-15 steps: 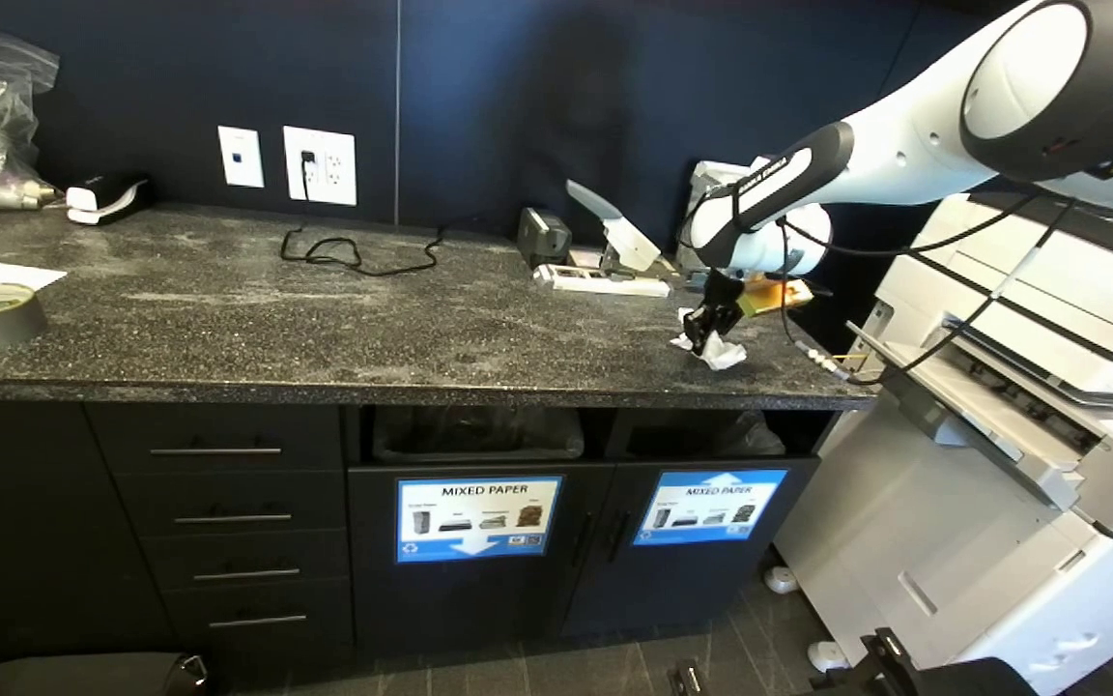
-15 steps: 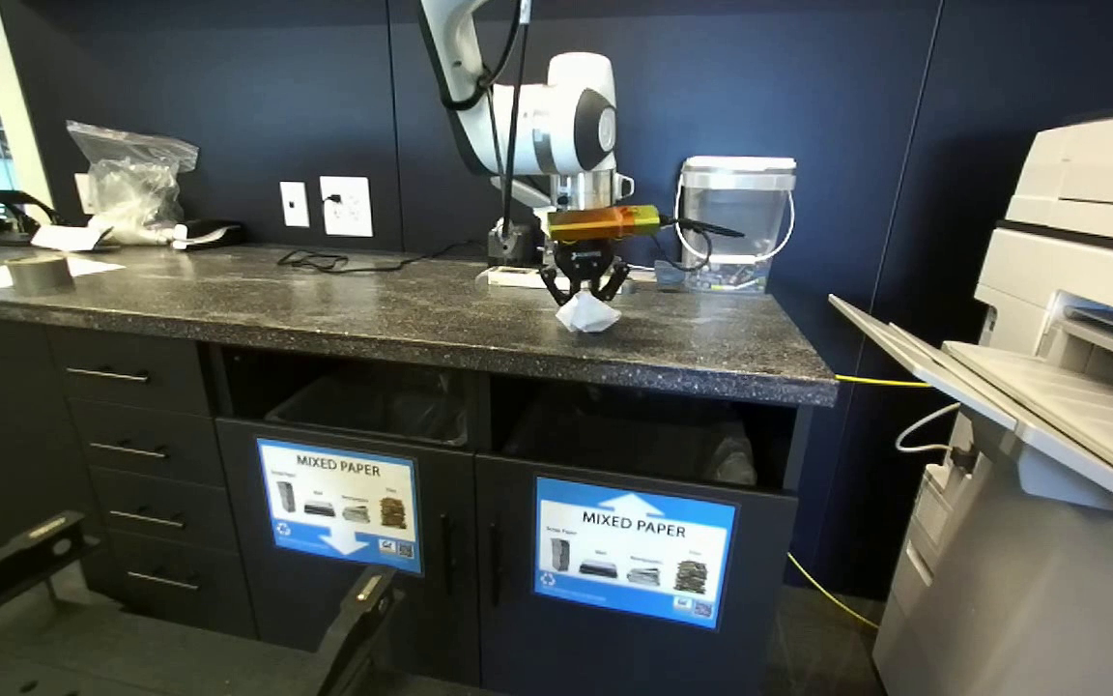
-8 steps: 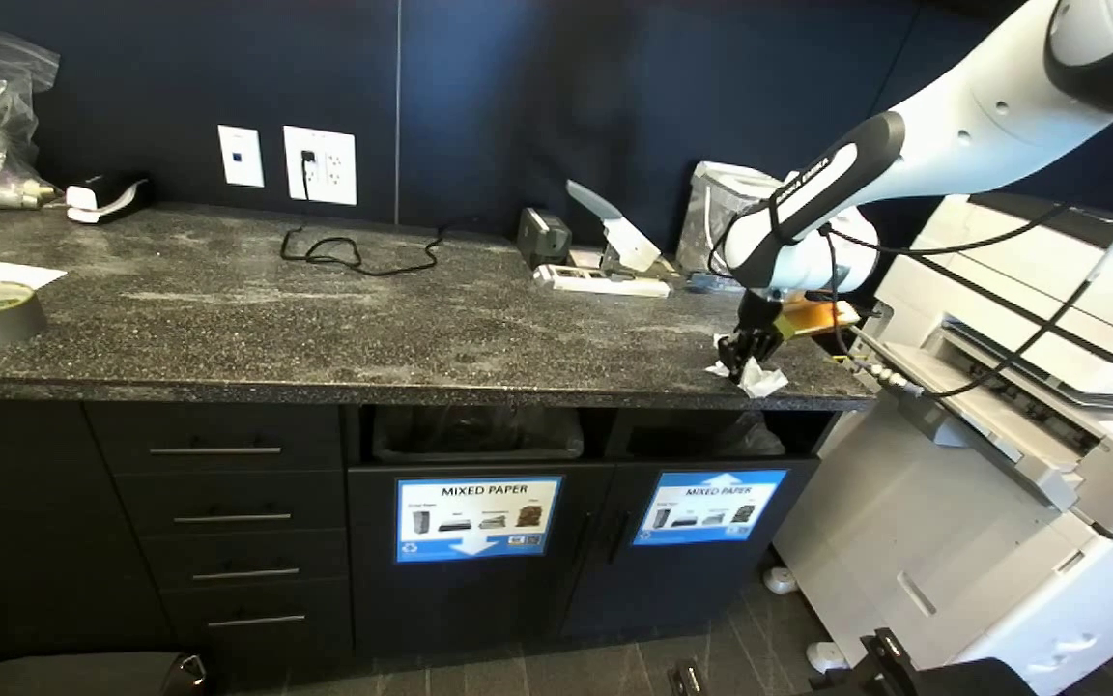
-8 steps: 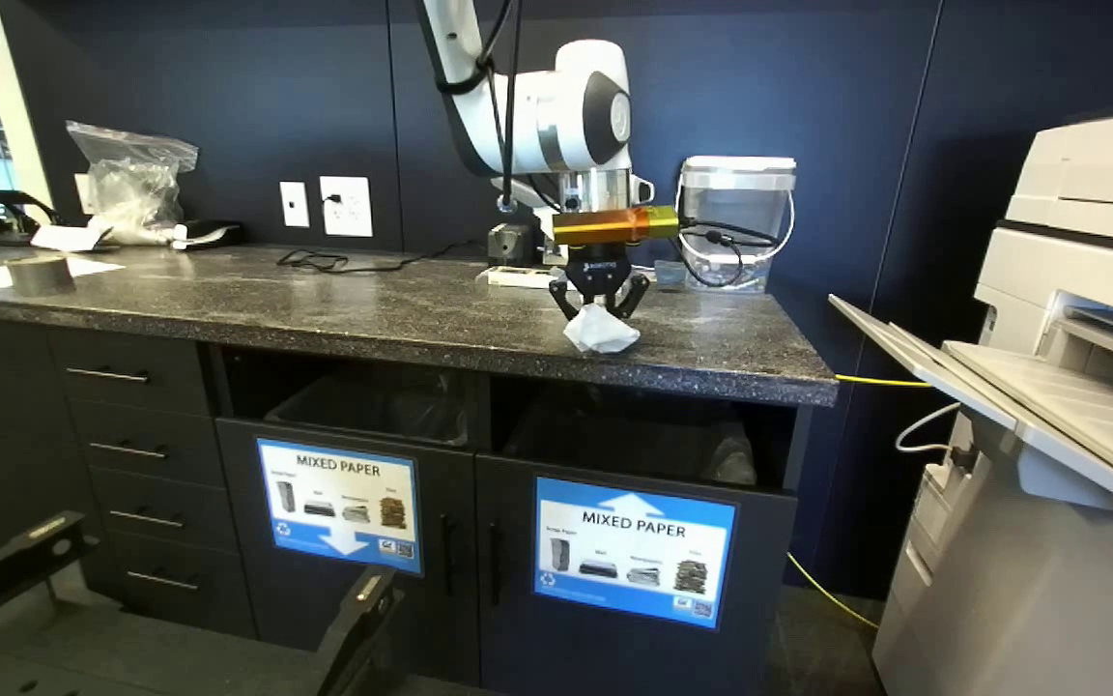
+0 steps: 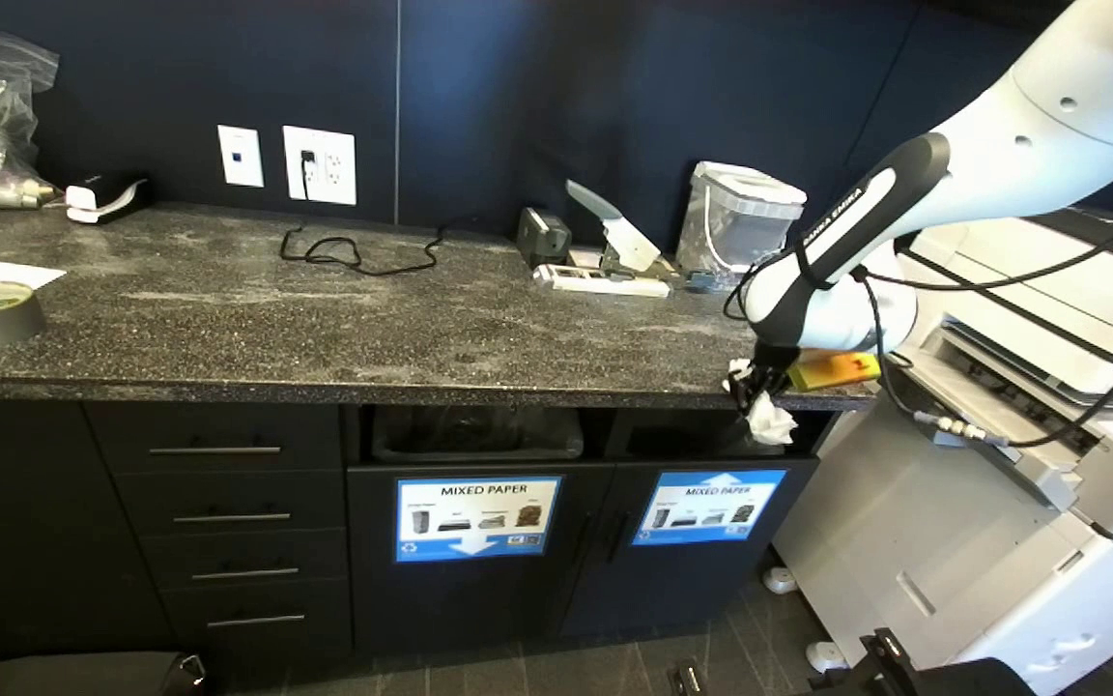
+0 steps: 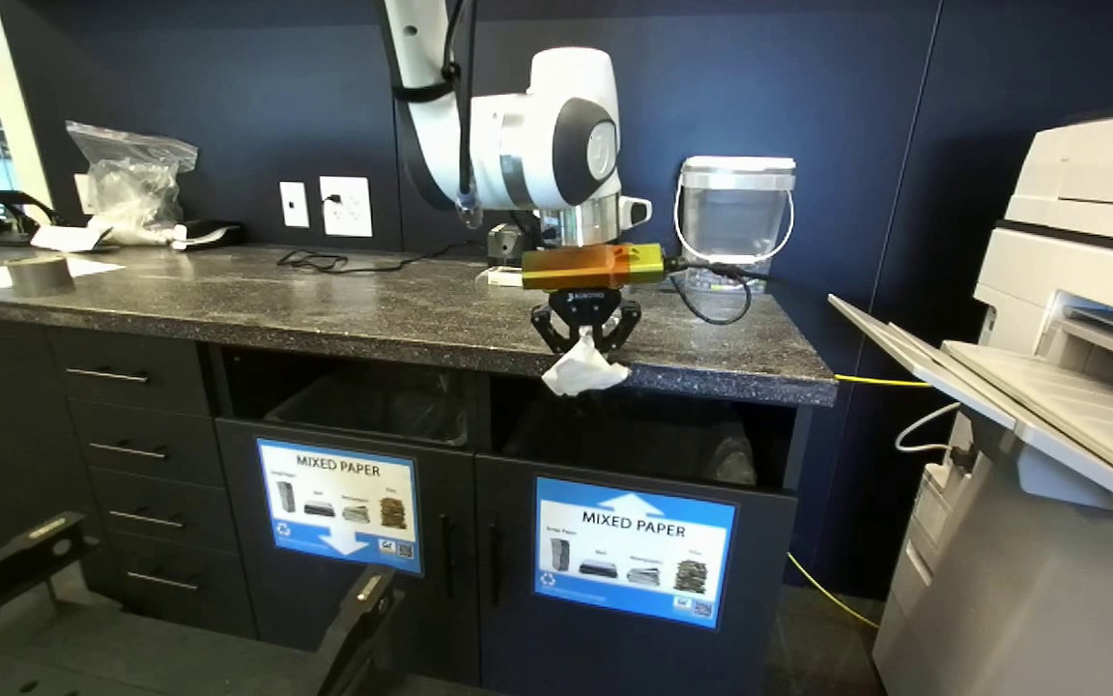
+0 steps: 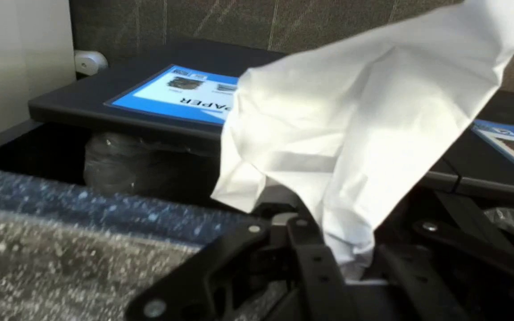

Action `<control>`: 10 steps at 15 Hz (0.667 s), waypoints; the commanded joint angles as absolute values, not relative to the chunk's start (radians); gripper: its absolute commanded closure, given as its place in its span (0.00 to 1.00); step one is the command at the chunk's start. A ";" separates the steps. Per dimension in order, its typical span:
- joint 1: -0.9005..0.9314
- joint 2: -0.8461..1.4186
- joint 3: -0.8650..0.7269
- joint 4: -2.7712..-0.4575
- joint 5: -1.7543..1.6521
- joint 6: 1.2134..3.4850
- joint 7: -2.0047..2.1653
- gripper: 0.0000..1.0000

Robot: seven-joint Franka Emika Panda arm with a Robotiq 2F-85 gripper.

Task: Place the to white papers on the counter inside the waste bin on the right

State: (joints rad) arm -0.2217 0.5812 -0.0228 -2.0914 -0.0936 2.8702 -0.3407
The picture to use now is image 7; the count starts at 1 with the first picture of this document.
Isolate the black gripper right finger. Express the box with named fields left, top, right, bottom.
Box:
left=378, top=189, right=514, bottom=321

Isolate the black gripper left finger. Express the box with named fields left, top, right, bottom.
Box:
left=123, top=211, right=355, bottom=321

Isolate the white paper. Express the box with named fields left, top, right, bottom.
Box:
left=209, top=0, right=514, bottom=271

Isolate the blue sign with down arrow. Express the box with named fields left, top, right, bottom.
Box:
left=469, top=118, right=514, bottom=184

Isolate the blue sign with up arrow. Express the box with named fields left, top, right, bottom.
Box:
left=103, top=63, right=243, bottom=129

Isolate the white office printer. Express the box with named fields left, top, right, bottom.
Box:
left=0, top=0, right=111, bottom=148

